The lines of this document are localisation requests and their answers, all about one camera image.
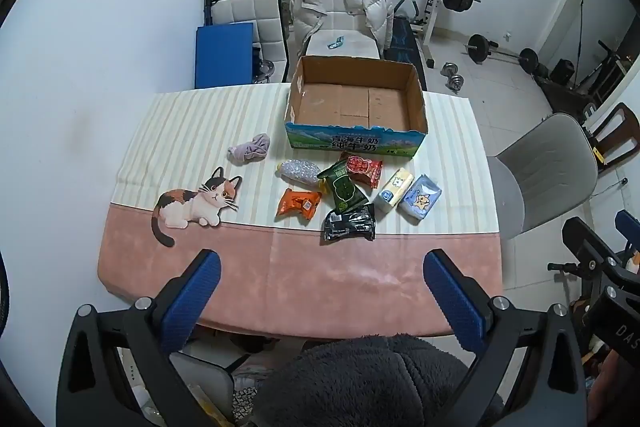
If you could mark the brown wooden chair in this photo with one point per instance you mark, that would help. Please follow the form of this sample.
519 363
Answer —
625 117

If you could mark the silver snack packet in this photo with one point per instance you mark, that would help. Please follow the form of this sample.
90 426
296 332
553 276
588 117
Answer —
298 171

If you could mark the white puffer jacket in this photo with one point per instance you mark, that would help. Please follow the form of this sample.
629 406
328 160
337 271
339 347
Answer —
330 2

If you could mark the short barbell with black plates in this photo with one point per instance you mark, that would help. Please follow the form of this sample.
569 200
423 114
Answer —
477 48

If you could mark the blue tissue pack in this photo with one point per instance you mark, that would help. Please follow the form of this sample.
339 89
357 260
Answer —
421 198

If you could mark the black weight bench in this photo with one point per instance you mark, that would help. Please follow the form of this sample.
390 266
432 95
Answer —
402 42

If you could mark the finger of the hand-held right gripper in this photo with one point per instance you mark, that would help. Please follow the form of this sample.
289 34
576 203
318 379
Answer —
592 252
630 229

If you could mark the orange snack packet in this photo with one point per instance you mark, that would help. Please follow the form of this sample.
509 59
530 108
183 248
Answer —
298 204

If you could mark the black snack packet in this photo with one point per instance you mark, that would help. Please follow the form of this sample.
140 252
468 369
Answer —
350 223

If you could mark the grey shell chair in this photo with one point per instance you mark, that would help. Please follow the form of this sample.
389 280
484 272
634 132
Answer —
545 157

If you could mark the green snack packet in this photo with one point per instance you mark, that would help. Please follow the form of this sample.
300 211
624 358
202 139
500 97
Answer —
345 192

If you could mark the red snack packet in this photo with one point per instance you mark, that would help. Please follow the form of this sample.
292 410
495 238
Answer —
364 169

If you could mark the small blue wrapper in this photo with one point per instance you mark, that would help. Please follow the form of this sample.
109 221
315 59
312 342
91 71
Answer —
336 43

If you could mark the black speaker box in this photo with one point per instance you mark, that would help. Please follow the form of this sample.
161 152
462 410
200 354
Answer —
562 72

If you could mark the person's dark fleece clothing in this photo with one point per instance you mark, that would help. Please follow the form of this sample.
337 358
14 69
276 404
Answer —
375 382

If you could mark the thin black pole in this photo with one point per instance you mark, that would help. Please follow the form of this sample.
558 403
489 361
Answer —
580 37

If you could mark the chrome dumbbell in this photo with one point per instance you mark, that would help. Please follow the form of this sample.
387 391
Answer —
264 72
455 83
449 69

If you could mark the yellow tissue pack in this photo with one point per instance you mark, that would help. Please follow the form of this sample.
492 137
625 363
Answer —
394 189

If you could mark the striped pink cat-print tablecloth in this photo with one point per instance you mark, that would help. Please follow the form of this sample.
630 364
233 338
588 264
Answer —
200 132

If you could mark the printed cardboard box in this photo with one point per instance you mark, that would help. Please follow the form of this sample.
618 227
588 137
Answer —
350 107

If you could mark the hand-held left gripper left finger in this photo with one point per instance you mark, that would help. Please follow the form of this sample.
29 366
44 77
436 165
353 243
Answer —
192 302

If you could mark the blue folded mat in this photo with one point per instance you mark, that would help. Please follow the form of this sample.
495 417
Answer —
223 56

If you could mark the purple cloth scrunchie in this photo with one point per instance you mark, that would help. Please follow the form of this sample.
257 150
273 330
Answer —
248 148

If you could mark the black exercise machine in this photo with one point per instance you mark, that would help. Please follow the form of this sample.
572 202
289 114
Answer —
605 67

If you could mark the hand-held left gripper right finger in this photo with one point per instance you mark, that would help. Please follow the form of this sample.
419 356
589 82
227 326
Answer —
455 302

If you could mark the white padded chair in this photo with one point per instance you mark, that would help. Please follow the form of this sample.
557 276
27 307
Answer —
250 9

